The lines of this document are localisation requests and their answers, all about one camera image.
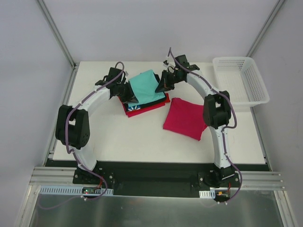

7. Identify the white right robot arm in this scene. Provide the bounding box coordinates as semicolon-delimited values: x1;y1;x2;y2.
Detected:
155;54;235;188

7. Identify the pink t shirt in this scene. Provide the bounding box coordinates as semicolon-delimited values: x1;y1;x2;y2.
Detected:
163;98;207;141

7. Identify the aluminium frame rail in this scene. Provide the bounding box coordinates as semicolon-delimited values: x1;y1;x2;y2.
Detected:
29;166;286;191

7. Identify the white cable duct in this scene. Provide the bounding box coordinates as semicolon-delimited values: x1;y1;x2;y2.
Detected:
40;186;114;197
199;189;215;199

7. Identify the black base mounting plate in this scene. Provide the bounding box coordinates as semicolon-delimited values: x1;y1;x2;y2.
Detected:
72;161;242;198

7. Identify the right white cable duct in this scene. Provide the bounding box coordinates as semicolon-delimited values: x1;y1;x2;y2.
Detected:
199;189;215;199

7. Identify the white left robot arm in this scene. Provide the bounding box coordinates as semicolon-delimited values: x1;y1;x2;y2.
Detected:
55;66;138;184

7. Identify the white plastic laundry basket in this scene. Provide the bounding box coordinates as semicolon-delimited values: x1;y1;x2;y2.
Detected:
213;57;270;109

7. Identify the teal t shirt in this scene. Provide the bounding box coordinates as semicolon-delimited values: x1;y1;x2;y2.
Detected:
129;70;166;106

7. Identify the right aluminium corner post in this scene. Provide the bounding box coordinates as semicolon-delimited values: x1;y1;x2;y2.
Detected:
246;0;287;57

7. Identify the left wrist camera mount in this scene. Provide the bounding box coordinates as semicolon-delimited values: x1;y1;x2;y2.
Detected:
121;71;128;84

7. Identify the left white cable duct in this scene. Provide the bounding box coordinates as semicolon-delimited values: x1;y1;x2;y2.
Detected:
40;186;114;197

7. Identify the red t shirt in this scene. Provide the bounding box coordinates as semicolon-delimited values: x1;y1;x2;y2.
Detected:
122;93;170;118

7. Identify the aluminium corner post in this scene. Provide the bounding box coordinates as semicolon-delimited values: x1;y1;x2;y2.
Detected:
246;0;287;57
35;0;77;69

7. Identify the black t shirt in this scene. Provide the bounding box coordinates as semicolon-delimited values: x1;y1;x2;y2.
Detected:
123;70;166;112

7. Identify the left aluminium corner post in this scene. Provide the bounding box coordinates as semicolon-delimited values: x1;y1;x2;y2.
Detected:
35;0;77;69

